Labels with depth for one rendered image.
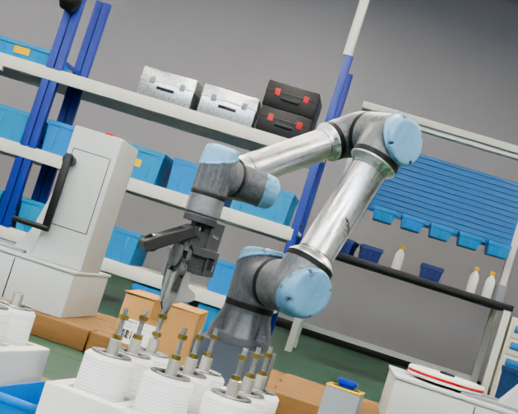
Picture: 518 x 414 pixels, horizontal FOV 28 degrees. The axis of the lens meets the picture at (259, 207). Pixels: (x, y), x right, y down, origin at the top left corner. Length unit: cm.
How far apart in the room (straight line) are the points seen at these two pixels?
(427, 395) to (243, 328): 158
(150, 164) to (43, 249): 267
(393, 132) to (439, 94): 805
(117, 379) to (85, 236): 215
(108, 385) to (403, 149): 90
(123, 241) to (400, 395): 317
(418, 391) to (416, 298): 637
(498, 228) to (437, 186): 55
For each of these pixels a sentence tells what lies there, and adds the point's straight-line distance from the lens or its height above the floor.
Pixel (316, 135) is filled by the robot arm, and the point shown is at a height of 82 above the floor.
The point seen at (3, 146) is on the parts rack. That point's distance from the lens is 686.
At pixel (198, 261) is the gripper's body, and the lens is 213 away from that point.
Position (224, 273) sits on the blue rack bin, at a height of 38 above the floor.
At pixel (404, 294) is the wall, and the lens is 1017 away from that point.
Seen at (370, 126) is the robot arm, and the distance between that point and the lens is 240.
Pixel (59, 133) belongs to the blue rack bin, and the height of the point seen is 93.
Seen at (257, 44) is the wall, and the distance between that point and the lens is 1051.
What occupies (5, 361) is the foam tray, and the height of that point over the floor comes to 16.
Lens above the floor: 48
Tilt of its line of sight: 3 degrees up
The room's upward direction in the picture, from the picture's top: 18 degrees clockwise
